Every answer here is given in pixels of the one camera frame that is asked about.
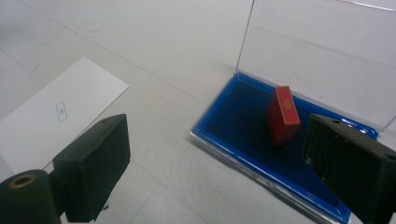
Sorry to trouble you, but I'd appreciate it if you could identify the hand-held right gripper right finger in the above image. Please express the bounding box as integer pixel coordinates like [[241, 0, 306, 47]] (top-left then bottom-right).
[[303, 113, 396, 224]]

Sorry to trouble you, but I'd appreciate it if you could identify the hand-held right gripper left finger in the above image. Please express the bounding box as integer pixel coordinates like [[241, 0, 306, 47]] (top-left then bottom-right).
[[51, 113, 132, 224]]

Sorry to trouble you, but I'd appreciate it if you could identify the red stamp block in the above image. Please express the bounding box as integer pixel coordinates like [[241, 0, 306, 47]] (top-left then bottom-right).
[[267, 85, 302, 148]]

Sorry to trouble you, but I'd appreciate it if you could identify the blue case with clear lid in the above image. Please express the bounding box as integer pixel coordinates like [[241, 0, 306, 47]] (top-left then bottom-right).
[[190, 0, 396, 224]]

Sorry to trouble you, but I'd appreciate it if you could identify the white paper sheet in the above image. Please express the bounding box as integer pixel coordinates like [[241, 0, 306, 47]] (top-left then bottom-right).
[[0, 55, 131, 175]]

